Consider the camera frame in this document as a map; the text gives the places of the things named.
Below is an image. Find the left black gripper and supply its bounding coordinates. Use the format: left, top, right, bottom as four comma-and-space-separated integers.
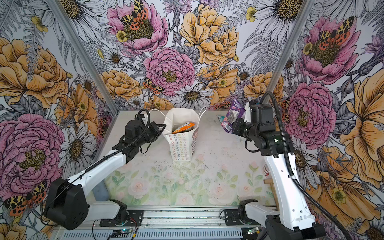
136, 121, 167, 146

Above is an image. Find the wooden mallet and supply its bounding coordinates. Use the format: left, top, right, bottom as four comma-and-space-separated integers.
264, 179, 280, 211

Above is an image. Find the pink yellow Fox's candy bag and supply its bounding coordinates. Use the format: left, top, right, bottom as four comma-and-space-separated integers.
172, 122, 196, 134

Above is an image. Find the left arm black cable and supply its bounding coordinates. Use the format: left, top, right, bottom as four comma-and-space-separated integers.
40, 108, 151, 226

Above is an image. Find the white vented cable duct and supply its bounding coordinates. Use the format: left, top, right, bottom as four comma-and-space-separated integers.
61, 228, 244, 240

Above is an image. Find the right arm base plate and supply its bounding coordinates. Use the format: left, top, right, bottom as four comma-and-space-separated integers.
224, 209, 245, 226

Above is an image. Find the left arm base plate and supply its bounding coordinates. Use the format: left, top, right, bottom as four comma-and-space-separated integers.
100, 210, 144, 227

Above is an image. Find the aluminium frame rail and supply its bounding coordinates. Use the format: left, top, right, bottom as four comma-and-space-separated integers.
53, 205, 310, 230

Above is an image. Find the white printed paper bag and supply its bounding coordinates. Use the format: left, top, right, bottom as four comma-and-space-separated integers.
163, 107, 207, 162

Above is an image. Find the purple snack packet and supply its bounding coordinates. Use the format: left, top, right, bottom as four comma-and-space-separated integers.
221, 100, 246, 133

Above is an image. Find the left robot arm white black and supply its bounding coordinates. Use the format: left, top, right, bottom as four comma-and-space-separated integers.
43, 109, 166, 230

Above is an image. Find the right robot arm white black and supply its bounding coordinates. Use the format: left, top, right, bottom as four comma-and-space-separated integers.
233, 102, 326, 240

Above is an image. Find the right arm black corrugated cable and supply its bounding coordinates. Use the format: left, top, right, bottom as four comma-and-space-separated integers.
259, 91, 353, 240

